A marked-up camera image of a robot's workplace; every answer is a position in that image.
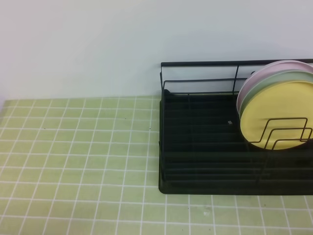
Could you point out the yellow round plate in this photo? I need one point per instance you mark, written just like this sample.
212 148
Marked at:
280 116

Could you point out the pink round plate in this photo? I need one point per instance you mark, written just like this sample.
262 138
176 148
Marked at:
268 70

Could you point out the black wire dish rack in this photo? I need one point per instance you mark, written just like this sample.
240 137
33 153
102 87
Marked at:
201 147

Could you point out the light green round plate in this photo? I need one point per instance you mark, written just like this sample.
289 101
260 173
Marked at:
248 92

